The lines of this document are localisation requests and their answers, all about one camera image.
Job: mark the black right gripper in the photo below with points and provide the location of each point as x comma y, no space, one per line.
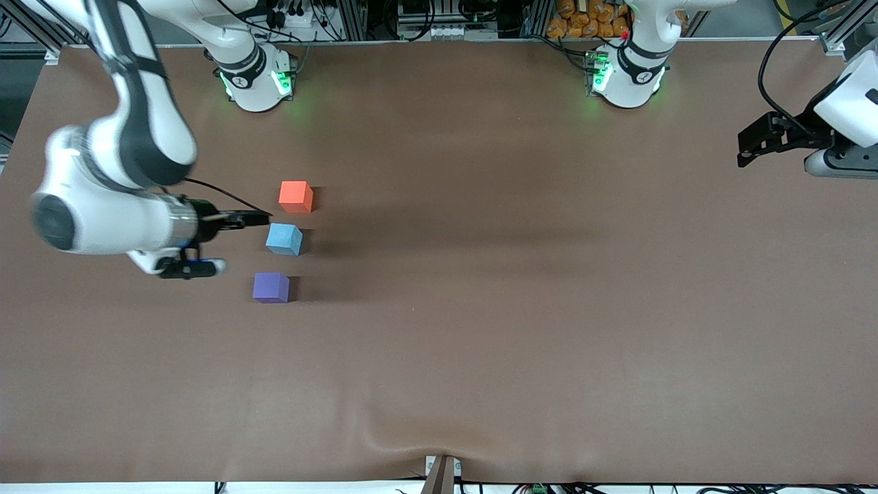
206,224

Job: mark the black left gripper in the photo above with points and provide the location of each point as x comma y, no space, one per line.
807,134

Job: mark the light blue foam cube block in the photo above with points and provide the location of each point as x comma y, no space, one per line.
283,239

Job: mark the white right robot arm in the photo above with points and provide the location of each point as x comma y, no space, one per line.
103,223

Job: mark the orange foam cube block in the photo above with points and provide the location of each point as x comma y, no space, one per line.
295,195

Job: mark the purple foam cube block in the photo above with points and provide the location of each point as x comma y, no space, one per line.
269,288

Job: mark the white power strip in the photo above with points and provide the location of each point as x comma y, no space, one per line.
298,17

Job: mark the orange snack bag pile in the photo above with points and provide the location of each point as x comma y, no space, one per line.
583,20

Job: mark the brown table cover sheet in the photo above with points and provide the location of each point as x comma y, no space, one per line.
480,343

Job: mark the grey electrical equipment box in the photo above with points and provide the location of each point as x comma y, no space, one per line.
446,31

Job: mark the aluminium frame post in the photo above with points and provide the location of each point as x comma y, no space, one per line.
840,41
351,20
535,19

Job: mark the aluminium frame strut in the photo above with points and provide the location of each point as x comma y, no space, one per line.
42,38

